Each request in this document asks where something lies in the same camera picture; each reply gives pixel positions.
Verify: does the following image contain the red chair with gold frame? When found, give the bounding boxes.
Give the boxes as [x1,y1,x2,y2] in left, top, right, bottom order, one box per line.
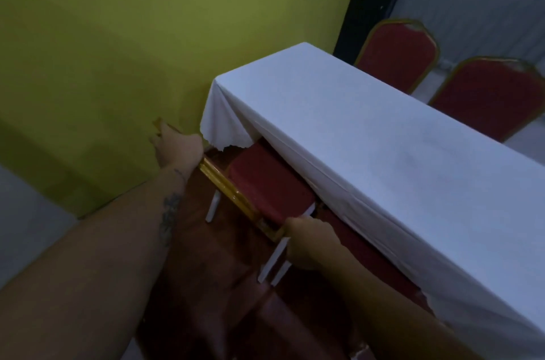
[354,18,441,95]
[427,56,545,143]
[152,118,318,288]

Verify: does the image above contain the white tablecloth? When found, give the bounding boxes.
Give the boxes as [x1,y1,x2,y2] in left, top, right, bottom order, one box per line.
[200,42,545,360]

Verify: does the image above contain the person's right hand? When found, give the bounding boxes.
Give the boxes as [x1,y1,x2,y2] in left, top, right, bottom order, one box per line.
[282,216,346,274]

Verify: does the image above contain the person's left forearm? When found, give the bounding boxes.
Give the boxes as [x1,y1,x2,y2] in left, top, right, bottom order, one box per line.
[0,165,189,360]

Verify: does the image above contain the person's right forearm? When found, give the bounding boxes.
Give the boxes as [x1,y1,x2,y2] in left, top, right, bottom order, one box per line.
[317,245,484,360]

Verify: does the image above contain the black pillar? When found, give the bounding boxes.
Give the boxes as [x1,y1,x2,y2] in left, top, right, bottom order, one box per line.
[333,0,421,67]

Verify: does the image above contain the person's left hand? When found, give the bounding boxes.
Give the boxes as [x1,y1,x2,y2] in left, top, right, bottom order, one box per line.
[150,119,204,174]

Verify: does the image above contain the dark red carpet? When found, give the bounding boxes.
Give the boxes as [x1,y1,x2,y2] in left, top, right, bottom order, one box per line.
[135,147,436,360]

